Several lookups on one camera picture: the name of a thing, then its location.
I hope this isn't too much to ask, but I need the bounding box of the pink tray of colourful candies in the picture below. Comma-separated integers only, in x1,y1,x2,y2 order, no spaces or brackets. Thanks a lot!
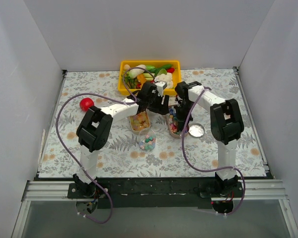
165,105,186,138

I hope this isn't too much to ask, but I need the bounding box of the beige tray of orange candies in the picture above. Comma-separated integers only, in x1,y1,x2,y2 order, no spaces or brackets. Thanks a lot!
129,111,150,134

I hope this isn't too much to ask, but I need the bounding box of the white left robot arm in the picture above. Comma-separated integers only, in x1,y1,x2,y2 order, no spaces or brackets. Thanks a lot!
73,81,169,198

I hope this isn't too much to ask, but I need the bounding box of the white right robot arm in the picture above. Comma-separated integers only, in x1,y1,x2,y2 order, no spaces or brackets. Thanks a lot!
175,81,244,197

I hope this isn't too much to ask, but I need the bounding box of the silver metal jar lid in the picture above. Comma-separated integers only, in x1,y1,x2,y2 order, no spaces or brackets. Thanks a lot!
189,123,205,138

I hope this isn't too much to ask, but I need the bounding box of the yellow plastic bin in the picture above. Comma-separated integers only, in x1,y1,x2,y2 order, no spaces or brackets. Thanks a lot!
118,60,182,96

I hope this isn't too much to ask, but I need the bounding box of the white cauliflower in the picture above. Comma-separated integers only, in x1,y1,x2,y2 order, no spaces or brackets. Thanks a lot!
155,72,173,89

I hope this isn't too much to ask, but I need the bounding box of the green cucumber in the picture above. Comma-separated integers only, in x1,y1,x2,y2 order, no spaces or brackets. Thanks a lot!
155,64,173,73

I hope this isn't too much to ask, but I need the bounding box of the white radish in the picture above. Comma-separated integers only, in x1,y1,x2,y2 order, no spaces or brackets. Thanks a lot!
128,64,146,78

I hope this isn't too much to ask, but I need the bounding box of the clear glass jar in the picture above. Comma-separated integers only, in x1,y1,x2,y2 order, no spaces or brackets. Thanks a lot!
137,128,156,152

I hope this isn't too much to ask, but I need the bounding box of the red apple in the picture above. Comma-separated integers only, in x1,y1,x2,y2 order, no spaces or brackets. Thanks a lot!
79,97,94,112

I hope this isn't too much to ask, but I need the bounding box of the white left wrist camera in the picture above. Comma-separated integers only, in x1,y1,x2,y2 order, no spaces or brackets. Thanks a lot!
155,81,167,97

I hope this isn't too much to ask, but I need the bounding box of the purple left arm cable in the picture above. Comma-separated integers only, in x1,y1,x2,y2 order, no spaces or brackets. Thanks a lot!
56,68,159,224

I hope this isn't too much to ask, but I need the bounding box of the aluminium frame rail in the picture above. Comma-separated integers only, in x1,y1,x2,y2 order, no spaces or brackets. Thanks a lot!
22,179,288,201

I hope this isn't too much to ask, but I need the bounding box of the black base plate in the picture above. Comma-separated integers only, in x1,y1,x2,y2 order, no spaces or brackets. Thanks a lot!
67,177,244,209

